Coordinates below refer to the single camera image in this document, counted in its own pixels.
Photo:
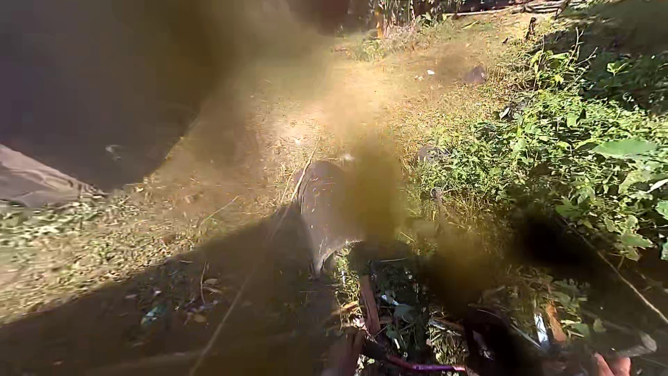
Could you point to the person's right hand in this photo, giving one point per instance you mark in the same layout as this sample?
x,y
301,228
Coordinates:
x,y
612,367

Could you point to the person's right fingers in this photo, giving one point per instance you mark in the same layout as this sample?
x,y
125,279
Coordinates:
x,y
620,365

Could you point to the orange-brown dry leaf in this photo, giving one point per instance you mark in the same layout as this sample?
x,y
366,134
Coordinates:
x,y
556,324

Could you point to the thin curved brown twig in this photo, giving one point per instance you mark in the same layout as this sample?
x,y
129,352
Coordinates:
x,y
628,285

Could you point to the blue-white plastic strip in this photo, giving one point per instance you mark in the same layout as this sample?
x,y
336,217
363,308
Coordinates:
x,y
541,330

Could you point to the purple stick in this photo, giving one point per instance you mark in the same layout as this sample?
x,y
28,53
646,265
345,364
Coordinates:
x,y
425,367

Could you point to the pile of plant debris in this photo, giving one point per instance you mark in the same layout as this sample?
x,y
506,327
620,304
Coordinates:
x,y
403,313

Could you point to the leafy green plants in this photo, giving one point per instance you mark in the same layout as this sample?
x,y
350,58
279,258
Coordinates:
x,y
553,146

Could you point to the flat brown wood piece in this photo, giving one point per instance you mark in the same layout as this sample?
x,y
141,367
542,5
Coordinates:
x,y
370,305

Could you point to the dark brown stone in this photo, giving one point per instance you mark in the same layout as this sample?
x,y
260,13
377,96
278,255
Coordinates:
x,y
475,75

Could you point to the grey rounded blade-shaped slab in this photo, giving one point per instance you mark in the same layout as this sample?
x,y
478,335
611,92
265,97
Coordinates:
x,y
326,209

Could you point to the short dark stump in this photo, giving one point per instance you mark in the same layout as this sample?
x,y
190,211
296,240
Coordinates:
x,y
531,28

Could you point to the pile of wooden poles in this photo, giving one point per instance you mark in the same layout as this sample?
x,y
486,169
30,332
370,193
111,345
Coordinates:
x,y
540,8

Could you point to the long thin pale twig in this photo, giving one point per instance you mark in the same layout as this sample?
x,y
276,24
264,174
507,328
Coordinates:
x,y
305,173

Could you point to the green plastic scrap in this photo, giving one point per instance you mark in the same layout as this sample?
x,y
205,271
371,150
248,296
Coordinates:
x,y
153,315

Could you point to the pale grey slab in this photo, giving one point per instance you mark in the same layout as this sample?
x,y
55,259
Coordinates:
x,y
39,177

